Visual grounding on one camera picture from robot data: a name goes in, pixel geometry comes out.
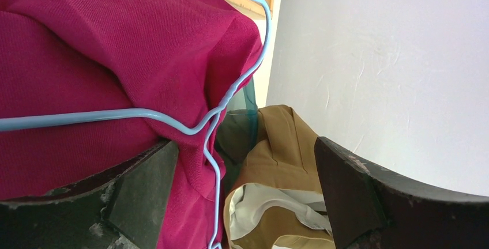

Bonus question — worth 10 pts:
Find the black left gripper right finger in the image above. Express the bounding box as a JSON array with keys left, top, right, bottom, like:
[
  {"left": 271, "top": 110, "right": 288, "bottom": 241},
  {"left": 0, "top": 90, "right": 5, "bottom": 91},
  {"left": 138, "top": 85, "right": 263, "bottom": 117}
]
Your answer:
[{"left": 314, "top": 137, "right": 488, "bottom": 248}]

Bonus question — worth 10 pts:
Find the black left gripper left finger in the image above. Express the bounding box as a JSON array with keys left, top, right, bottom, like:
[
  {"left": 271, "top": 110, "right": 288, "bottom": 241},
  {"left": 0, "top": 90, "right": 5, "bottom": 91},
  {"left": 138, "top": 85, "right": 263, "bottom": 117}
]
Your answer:
[{"left": 1, "top": 141, "right": 179, "bottom": 248}]

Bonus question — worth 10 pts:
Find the brown skirt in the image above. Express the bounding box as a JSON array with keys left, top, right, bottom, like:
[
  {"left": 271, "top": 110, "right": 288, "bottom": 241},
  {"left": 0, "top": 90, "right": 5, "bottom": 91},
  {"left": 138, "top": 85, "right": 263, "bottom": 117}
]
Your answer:
[{"left": 223, "top": 105, "right": 334, "bottom": 248}]

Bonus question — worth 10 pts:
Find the light blue wire hanger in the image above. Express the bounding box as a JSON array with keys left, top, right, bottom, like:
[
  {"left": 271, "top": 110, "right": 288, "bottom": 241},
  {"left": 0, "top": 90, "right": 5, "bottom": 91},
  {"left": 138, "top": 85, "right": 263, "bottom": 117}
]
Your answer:
[{"left": 0, "top": 0, "right": 273, "bottom": 249}]

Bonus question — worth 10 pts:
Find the magenta cloth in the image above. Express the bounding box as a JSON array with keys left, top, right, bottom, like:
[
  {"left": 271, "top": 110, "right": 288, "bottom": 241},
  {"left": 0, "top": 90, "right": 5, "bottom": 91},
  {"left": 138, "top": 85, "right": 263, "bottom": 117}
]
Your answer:
[{"left": 1, "top": 0, "right": 262, "bottom": 248}]

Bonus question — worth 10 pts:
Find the teal plastic basket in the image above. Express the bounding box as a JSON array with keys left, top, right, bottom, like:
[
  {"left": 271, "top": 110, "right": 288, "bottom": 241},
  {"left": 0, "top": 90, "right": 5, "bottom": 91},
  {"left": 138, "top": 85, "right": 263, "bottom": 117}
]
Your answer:
[{"left": 214, "top": 80, "right": 258, "bottom": 195}]

